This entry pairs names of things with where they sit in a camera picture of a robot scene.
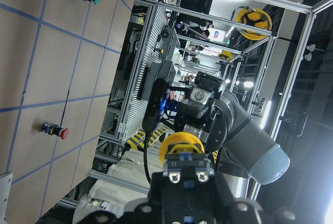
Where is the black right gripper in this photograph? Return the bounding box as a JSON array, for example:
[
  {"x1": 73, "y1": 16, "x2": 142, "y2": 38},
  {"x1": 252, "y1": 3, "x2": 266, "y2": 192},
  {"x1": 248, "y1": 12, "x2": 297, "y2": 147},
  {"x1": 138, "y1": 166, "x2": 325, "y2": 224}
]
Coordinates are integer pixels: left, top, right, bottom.
[{"x1": 174, "y1": 71, "x2": 229, "y2": 151}]

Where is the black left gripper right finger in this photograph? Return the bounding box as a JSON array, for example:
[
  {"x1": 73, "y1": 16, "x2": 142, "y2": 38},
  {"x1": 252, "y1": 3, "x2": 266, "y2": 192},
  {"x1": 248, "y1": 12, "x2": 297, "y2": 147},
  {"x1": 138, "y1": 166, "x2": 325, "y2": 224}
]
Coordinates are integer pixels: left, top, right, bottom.
[{"x1": 208, "y1": 173, "x2": 238, "y2": 223}]

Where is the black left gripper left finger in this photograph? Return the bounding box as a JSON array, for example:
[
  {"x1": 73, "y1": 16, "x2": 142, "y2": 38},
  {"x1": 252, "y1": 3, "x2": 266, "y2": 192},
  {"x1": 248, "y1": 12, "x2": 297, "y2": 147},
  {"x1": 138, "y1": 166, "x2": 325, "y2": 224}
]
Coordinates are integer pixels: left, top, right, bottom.
[{"x1": 147, "y1": 172, "x2": 169, "y2": 223}]

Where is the yellow push button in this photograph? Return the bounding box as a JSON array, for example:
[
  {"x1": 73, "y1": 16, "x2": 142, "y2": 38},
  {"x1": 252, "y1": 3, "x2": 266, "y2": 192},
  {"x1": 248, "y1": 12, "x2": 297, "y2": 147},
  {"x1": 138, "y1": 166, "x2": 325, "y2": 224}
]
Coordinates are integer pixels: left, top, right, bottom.
[{"x1": 159, "y1": 132, "x2": 214, "y2": 190}]

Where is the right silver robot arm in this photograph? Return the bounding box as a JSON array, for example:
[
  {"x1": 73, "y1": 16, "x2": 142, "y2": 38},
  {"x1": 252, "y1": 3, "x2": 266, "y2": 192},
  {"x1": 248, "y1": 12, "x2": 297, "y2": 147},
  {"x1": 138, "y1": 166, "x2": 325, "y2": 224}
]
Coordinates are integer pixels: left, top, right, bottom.
[{"x1": 174, "y1": 71, "x2": 290, "y2": 198}]

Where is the red push button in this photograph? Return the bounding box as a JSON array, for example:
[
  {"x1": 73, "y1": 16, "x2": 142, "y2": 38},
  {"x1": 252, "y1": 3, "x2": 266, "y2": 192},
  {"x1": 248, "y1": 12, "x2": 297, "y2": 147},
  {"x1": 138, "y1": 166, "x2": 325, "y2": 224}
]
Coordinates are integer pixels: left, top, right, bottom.
[{"x1": 42, "y1": 122, "x2": 69, "y2": 140}]

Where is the yellow hard hat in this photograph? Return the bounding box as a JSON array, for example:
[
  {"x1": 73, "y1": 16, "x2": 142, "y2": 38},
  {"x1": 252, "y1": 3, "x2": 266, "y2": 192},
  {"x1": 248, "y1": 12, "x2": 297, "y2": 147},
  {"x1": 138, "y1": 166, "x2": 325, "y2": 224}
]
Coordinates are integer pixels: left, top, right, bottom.
[{"x1": 236, "y1": 6, "x2": 273, "y2": 41}]

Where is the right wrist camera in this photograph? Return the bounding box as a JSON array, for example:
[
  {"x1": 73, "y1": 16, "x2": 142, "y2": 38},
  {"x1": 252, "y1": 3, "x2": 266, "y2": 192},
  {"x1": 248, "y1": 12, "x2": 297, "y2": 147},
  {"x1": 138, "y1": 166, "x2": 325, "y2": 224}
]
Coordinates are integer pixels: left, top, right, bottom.
[{"x1": 142, "y1": 78, "x2": 171, "y2": 132}]

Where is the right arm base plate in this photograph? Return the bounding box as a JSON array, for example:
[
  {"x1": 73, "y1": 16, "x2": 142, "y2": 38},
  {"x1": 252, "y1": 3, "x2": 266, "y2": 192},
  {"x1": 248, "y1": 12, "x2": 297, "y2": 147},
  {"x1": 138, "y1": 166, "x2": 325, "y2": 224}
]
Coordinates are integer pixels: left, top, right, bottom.
[{"x1": 0, "y1": 172, "x2": 13, "y2": 223}]

